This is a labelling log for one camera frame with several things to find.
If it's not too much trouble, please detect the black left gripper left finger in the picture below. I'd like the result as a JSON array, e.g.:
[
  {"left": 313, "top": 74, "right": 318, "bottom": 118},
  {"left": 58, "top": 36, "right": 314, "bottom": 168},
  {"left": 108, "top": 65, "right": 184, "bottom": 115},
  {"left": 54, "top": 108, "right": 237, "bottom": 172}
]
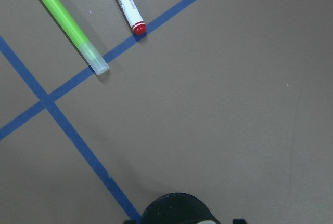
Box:
[{"left": 123, "top": 220, "right": 140, "bottom": 224}]

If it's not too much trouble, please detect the white red-capped marker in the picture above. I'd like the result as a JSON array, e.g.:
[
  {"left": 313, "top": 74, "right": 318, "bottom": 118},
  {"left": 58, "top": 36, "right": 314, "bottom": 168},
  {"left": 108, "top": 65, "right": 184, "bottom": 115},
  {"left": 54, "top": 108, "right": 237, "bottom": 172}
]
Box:
[{"left": 117, "top": 0, "right": 146, "bottom": 35}]

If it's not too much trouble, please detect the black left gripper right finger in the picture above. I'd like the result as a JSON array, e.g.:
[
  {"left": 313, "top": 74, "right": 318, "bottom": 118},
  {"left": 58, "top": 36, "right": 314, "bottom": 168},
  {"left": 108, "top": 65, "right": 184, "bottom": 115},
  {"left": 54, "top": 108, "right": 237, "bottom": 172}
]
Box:
[{"left": 232, "top": 219, "right": 246, "bottom": 224}]

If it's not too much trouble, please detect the black mesh pen cup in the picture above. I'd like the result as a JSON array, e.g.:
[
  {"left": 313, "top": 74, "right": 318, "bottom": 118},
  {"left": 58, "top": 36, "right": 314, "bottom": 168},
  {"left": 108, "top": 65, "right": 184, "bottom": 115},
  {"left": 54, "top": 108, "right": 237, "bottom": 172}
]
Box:
[{"left": 139, "top": 192, "right": 219, "bottom": 223}]

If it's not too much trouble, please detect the green highlighter pen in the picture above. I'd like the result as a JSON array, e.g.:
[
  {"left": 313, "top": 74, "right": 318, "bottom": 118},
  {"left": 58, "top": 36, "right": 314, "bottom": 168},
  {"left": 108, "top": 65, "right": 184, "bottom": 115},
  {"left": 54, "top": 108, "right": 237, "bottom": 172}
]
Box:
[{"left": 41, "top": 0, "right": 109, "bottom": 75}]

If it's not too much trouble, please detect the yellow highlighter pen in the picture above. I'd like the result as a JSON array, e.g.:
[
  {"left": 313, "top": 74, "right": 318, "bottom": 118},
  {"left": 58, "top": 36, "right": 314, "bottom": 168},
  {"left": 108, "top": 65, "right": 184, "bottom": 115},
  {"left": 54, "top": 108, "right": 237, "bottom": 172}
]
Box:
[{"left": 197, "top": 220, "right": 216, "bottom": 224}]

